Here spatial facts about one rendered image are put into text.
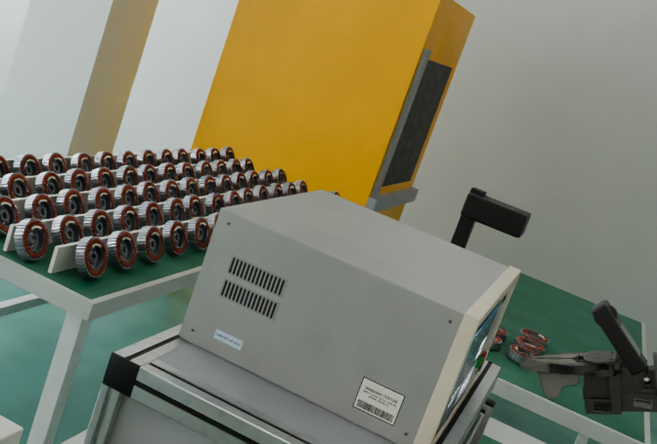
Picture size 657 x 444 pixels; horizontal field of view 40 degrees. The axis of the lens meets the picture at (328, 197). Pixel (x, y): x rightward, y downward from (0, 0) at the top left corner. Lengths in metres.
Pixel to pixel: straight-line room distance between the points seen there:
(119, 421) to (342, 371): 0.30
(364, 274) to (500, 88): 5.46
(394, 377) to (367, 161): 3.72
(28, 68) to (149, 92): 2.43
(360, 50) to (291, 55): 0.40
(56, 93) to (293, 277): 4.01
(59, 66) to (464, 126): 2.97
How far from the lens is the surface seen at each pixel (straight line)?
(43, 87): 5.21
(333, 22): 4.98
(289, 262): 1.24
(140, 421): 1.24
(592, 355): 1.47
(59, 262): 2.50
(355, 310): 1.22
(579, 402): 3.05
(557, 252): 6.62
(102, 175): 3.35
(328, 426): 1.22
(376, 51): 4.90
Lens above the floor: 1.61
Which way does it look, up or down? 10 degrees down
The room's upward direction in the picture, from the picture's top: 20 degrees clockwise
